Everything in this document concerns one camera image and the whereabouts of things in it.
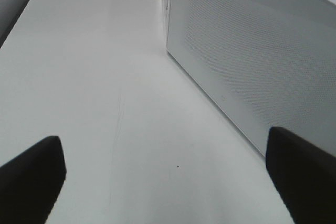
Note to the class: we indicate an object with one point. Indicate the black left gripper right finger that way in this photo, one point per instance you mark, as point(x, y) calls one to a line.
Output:
point(303, 175)

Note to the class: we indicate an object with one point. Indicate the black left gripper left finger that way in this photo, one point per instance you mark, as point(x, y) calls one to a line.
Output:
point(31, 182)

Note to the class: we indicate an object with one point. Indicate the white microwave door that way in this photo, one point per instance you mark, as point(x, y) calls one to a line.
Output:
point(265, 63)

